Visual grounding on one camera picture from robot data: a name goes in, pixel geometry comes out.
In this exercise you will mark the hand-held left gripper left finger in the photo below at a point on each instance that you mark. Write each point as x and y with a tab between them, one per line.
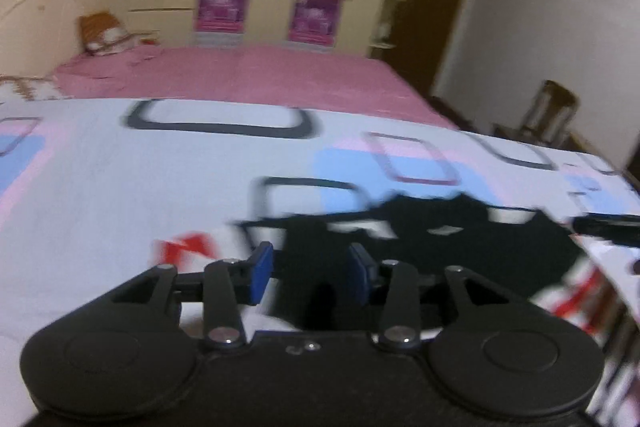
262	274

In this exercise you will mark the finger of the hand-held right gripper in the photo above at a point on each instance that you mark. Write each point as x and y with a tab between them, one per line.
607	228

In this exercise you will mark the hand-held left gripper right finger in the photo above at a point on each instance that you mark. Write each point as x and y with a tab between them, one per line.
359	272

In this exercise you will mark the striped cartoon knit sweater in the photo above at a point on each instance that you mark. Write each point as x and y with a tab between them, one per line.
480	242

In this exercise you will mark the wooden chair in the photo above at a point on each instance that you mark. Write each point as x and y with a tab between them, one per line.
547	112

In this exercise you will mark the patterned bed blanket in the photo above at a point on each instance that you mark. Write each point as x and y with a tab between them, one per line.
125	187

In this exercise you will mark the pink bed sheet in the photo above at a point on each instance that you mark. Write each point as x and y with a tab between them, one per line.
260	74

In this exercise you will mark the brown wooden door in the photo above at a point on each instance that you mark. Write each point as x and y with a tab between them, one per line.
430	7

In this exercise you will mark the orange printed pillow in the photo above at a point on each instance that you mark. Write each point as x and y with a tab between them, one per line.
105	34

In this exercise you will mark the white patterned pillow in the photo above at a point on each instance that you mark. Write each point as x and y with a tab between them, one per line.
27	87

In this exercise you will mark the cream arched headboard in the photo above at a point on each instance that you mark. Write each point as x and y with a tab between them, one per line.
35	7

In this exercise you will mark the wooden bed frame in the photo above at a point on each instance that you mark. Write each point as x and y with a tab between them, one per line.
605	157

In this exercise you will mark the purple wall poster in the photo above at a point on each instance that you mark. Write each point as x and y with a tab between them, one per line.
222	9
315	18

